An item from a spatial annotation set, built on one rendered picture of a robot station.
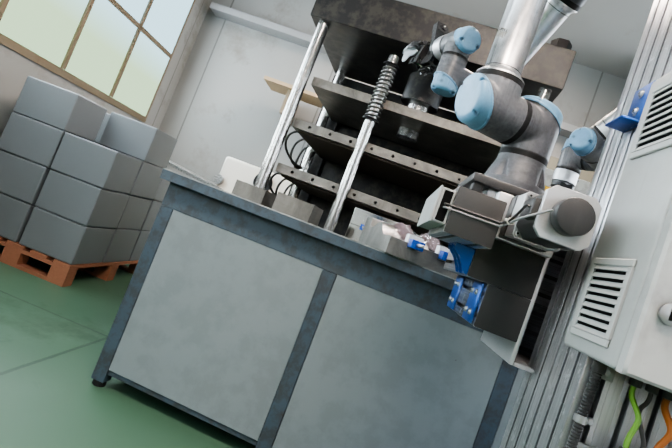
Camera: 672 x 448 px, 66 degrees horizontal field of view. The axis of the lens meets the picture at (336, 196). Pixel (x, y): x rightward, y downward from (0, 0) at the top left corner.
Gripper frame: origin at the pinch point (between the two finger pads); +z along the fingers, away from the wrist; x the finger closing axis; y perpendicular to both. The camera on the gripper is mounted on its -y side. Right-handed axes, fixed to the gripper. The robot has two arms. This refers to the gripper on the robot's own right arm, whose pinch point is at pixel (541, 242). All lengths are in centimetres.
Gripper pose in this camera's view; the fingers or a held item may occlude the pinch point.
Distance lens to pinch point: 181.1
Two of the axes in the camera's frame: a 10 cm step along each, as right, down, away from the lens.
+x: 9.2, 3.4, -1.9
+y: -1.5, -1.3, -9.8
